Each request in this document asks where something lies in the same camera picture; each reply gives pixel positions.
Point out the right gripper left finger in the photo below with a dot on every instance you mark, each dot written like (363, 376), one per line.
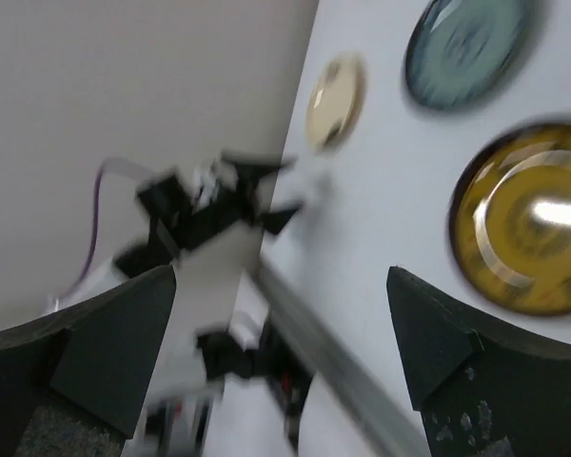
(73, 383)

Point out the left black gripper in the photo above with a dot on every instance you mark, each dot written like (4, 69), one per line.
(182, 219)

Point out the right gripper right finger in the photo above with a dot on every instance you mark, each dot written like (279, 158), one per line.
(483, 387)

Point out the cream plate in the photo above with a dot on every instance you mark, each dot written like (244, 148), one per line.
(336, 101)

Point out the blue patterned plate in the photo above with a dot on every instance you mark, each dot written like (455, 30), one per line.
(460, 50)

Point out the yellow brown patterned plate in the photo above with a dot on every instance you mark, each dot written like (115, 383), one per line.
(509, 221)

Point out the aluminium table frame rail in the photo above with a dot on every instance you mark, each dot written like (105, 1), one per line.
(374, 413)

